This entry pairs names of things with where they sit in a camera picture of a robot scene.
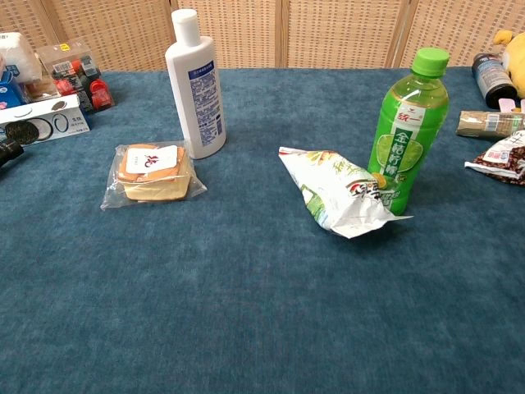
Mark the black object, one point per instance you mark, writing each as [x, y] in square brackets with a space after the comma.
[8, 152]

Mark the brown white snack bag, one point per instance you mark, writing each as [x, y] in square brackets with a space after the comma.
[502, 160]

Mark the woven folding screen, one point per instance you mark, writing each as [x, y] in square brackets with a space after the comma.
[287, 33]

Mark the clear box with red items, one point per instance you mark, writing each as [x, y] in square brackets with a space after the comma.
[78, 74]

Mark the pink white small object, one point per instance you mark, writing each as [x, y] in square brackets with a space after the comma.
[508, 104]

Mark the yellow plush toy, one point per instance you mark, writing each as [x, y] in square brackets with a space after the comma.
[514, 57]

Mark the dark bottle with label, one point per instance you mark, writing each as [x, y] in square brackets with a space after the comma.
[492, 78]

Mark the white green snack bag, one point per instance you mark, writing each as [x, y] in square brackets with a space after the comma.
[336, 193]

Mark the packaged cake in clear bag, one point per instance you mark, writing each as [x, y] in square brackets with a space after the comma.
[153, 174]

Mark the white lotion bottle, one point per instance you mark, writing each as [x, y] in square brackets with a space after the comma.
[201, 102]

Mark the blue white tissue pack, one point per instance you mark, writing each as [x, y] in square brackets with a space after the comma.
[9, 92]

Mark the white plastic bag package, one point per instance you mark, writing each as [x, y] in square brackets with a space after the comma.
[18, 57]

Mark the green drink bottle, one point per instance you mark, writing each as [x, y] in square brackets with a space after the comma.
[404, 123]

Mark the white cookie box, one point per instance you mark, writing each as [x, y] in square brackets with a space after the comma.
[41, 121]

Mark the blue tablecloth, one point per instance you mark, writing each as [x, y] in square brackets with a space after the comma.
[246, 287]

